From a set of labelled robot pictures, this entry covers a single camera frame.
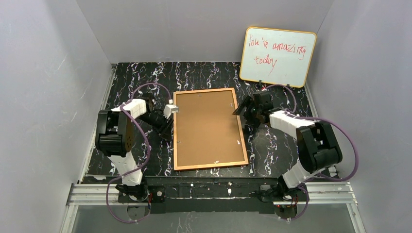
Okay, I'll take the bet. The orange wooden picture frame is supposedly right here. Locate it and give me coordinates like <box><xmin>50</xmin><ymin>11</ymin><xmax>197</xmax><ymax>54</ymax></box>
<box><xmin>172</xmin><ymin>87</ymin><xmax>249</xmax><ymax>171</ymax></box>

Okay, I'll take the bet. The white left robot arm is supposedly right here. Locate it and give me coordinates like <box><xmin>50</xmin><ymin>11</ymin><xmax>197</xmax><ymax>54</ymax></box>
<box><xmin>95</xmin><ymin>94</ymin><xmax>179</xmax><ymax>186</ymax></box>

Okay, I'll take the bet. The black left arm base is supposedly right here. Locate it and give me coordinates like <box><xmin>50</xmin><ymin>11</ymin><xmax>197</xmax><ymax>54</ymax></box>
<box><xmin>115</xmin><ymin>184</ymin><xmax>166</xmax><ymax>203</ymax></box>

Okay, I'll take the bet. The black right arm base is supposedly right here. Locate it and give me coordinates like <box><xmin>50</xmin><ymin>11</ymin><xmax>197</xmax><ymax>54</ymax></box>
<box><xmin>256</xmin><ymin>184</ymin><xmax>309</xmax><ymax>205</ymax></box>

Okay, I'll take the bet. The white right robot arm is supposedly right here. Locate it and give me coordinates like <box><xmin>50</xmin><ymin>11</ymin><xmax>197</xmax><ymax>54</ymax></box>
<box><xmin>233</xmin><ymin>91</ymin><xmax>343</xmax><ymax>191</ymax></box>

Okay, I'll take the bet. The yellow-framed whiteboard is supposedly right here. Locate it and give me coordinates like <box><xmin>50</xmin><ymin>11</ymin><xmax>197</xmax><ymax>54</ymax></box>
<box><xmin>239</xmin><ymin>27</ymin><xmax>317</xmax><ymax>88</ymax></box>

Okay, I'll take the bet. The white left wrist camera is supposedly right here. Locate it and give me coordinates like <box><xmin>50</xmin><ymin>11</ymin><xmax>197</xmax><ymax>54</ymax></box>
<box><xmin>163</xmin><ymin>104</ymin><xmax>179</xmax><ymax>119</ymax></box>

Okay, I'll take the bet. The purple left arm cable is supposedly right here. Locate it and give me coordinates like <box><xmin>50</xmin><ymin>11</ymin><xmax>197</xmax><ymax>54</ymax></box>
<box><xmin>105</xmin><ymin>83</ymin><xmax>172</xmax><ymax>224</ymax></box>

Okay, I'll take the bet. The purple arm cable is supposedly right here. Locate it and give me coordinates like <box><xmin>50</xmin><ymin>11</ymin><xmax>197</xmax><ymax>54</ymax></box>
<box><xmin>262</xmin><ymin>84</ymin><xmax>360</xmax><ymax>221</ymax></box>
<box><xmin>105</xmin><ymin>83</ymin><xmax>172</xmax><ymax>224</ymax></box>

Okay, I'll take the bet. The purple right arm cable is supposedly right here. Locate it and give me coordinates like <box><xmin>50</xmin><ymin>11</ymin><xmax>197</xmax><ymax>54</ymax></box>
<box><xmin>262</xmin><ymin>84</ymin><xmax>360</xmax><ymax>221</ymax></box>

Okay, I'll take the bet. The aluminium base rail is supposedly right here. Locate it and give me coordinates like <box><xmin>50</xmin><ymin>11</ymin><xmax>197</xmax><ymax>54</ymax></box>
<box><xmin>61</xmin><ymin>178</ymin><xmax>365</xmax><ymax>233</ymax></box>

